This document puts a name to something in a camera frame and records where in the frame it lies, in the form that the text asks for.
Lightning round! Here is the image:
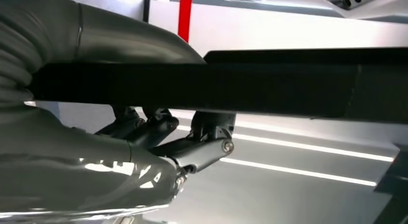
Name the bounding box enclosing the red floor tape line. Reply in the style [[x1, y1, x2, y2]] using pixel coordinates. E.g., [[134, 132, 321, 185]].
[[178, 0, 193, 43]]

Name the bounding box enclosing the grey housing with round holes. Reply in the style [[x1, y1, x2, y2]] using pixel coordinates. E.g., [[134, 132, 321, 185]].
[[326, 0, 408, 21]]

